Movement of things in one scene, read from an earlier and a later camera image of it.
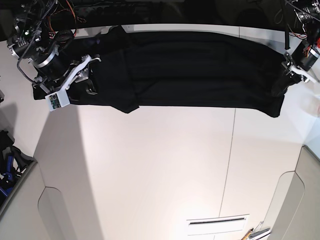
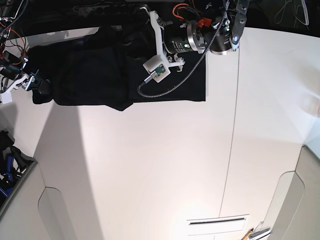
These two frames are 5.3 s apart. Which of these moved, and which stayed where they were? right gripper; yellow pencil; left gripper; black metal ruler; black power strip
Moved: right gripper; left gripper
Stayed: black metal ruler; yellow pencil; black power strip
